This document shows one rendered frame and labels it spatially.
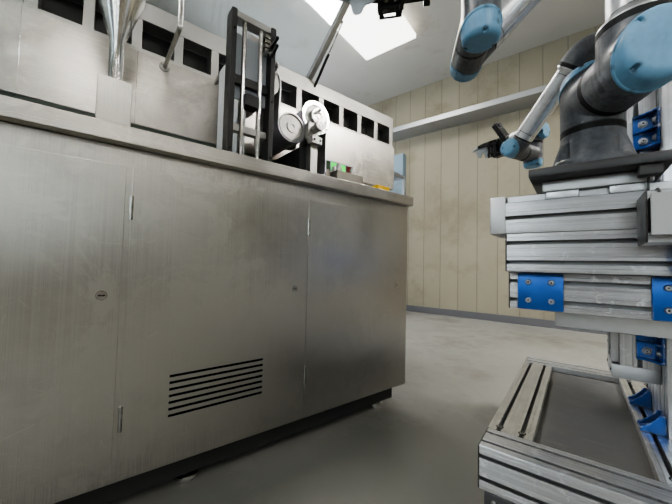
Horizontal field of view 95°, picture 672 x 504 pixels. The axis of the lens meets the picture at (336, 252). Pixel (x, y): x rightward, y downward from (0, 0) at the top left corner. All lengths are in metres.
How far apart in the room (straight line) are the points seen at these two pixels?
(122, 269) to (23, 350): 0.22
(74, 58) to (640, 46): 1.61
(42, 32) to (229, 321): 1.21
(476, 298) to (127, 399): 3.65
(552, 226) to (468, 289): 3.27
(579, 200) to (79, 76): 1.61
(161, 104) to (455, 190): 3.41
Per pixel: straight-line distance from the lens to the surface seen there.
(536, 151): 1.66
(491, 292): 4.01
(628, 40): 0.79
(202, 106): 1.64
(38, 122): 0.87
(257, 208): 0.95
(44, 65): 1.60
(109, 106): 1.27
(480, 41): 0.81
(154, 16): 1.77
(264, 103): 1.26
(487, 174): 4.16
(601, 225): 0.83
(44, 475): 0.96
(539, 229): 0.83
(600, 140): 0.87
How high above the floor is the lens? 0.60
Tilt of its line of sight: 2 degrees up
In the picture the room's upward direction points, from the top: 1 degrees clockwise
